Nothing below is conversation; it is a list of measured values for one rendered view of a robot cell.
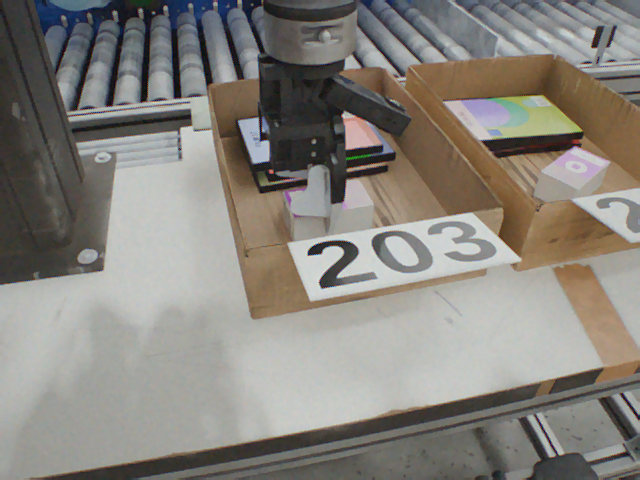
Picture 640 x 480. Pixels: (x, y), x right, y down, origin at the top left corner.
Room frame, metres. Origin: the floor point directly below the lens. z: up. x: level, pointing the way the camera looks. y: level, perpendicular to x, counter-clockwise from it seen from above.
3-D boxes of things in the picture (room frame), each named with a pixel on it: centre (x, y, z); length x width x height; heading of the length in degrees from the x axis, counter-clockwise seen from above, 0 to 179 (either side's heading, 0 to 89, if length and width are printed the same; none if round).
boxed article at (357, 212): (0.53, -0.02, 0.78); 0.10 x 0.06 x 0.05; 106
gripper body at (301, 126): (0.52, 0.01, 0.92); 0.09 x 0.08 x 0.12; 106
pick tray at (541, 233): (0.67, -0.34, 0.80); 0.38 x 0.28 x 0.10; 14
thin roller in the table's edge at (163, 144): (0.73, 0.35, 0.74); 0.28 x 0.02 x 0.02; 102
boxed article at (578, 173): (0.60, -0.36, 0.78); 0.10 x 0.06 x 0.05; 132
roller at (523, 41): (1.33, -0.49, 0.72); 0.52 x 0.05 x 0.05; 12
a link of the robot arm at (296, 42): (0.52, 0.00, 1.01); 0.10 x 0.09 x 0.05; 16
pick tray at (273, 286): (0.60, -0.03, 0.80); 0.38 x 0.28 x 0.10; 14
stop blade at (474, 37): (1.30, -0.33, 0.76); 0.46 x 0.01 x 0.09; 12
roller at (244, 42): (1.19, 0.14, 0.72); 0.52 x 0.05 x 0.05; 12
